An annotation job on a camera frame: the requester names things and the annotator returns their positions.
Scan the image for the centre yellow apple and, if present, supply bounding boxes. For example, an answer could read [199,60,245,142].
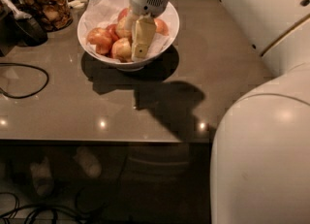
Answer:
[115,16,132,39]

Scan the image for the black floor cables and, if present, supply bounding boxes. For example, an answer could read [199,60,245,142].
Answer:
[0,182,134,224]

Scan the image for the white paper bowl liner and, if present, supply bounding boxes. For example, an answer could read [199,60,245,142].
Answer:
[82,0,171,63]

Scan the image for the white ceramic bowl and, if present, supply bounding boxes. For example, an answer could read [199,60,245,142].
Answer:
[77,0,180,73]

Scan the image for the small red apple middle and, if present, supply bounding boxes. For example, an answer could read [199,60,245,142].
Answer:
[106,24,119,42]

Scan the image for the small white items behind bowl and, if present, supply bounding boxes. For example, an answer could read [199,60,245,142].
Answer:
[68,0,88,9]

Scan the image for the back red apple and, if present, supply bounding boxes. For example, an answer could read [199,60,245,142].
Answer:
[117,8,129,21]

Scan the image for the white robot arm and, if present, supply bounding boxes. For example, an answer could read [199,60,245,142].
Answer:
[210,0,310,224]

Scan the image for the white slipper left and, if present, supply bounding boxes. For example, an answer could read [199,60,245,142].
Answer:
[30,157,54,197]

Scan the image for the black round device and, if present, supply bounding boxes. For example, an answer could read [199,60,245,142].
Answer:
[15,17,47,47]

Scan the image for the left red-yellow apple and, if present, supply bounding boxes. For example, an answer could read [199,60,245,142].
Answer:
[86,27,112,55]

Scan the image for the white slipper right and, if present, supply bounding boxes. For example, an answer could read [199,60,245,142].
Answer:
[74,146,102,178]

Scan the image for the right red apple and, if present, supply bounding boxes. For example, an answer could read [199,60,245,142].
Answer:
[154,18,169,36]

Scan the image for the white slipper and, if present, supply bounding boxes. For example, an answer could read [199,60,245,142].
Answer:
[74,146,102,178]
[30,157,54,197]

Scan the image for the yellow-red apple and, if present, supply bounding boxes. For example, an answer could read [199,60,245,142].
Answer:
[111,38,132,62]

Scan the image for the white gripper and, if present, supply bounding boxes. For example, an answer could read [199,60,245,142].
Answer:
[124,0,170,62]

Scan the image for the white spoon handle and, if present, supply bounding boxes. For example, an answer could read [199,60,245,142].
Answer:
[0,0,32,20]

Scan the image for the glass jar of dried chips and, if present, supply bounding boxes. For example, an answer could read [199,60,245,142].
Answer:
[11,0,74,33]

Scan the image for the black cable on table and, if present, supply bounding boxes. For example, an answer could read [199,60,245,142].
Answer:
[0,62,50,100]

